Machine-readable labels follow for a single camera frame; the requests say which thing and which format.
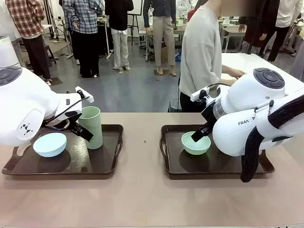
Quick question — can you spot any dark brown serving tray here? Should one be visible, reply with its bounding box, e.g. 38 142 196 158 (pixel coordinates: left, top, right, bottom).
159 124 276 181
1 124 124 176

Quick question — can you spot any light blue bowl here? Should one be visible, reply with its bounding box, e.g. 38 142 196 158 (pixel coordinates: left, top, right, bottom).
33 133 67 158

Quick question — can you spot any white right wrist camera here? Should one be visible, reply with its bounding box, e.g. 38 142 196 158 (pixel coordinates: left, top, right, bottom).
190 87 213 105

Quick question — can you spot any white desk leg frame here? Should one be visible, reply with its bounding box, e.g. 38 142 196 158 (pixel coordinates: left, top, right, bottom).
96 19 114 60

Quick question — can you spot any person in white shirt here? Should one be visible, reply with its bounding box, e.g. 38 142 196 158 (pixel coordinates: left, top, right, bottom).
267 0 304 63

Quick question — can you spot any person in beige trousers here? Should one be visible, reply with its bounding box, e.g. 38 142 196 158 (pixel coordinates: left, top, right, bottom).
143 0 178 77

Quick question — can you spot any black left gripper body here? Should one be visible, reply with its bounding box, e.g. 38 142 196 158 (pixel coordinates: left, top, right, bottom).
67 118 85 136

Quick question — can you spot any black floor mat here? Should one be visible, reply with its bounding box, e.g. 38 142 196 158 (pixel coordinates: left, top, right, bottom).
43 76 63 86

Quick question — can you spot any person in red plaid shirt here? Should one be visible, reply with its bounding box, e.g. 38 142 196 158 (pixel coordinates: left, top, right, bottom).
5 0 52 86

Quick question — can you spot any black braided cable sleeve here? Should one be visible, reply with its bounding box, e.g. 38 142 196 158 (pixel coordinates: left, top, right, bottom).
240 94 304 183

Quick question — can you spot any person in dark maroon coat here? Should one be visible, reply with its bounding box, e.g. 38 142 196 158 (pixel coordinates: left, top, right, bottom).
238 0 281 57

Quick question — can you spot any dark stool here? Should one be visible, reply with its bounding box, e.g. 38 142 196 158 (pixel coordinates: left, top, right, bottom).
42 44 58 65

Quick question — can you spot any black right camera cable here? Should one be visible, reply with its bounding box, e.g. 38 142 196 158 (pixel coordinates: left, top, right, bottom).
208 83 232 92

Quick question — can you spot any person in blue plaid shirt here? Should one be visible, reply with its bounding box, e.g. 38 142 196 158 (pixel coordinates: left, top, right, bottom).
62 0 105 78

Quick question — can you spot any person's right hand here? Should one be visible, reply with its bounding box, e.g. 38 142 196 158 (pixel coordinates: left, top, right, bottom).
228 68 247 79

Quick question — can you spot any light green bowl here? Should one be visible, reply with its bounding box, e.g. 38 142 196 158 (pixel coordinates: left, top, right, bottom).
181 131 211 156

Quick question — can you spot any person in white trousers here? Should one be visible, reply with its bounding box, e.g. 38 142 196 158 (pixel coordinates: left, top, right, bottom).
104 0 134 71

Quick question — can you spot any white cylindrical air purifier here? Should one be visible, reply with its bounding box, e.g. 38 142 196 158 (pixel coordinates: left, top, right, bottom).
0 35 21 70

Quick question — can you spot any tall light green cup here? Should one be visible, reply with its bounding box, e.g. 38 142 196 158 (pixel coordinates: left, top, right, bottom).
77 106 104 150

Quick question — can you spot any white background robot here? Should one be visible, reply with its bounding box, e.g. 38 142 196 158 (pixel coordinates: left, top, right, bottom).
177 0 190 24

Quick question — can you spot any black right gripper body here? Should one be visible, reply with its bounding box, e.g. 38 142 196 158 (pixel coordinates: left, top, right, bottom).
201 104 216 131

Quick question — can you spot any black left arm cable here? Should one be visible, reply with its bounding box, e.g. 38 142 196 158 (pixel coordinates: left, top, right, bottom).
44 95 91 131

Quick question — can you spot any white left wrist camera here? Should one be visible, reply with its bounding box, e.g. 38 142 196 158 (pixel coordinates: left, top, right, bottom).
75 86 94 104

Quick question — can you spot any white desk with monitor stuff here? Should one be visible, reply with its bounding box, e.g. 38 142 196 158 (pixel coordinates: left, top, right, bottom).
219 22 247 53

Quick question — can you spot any person in light grey sweater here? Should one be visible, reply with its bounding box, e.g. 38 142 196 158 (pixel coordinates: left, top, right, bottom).
179 0 247 114

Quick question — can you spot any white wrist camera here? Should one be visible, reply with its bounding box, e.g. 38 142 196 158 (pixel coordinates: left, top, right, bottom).
190 87 213 105
75 86 94 104

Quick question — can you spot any whiteboard on black easel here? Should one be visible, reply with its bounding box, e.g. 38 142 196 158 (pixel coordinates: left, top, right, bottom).
127 0 143 46

